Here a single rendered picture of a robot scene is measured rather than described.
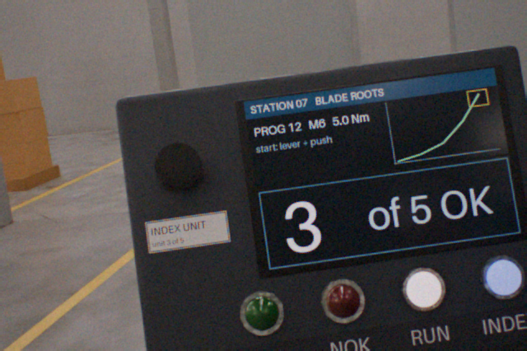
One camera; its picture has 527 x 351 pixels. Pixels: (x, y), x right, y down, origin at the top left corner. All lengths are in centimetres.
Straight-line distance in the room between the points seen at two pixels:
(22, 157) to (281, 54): 313
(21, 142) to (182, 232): 817
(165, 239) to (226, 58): 781
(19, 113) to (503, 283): 821
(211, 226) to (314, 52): 761
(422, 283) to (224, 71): 784
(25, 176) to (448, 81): 820
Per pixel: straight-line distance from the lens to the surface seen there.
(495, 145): 48
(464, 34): 642
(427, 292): 45
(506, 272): 47
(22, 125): 858
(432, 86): 47
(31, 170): 865
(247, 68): 819
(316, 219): 45
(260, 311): 44
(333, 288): 45
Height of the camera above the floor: 128
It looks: 10 degrees down
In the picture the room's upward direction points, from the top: 7 degrees counter-clockwise
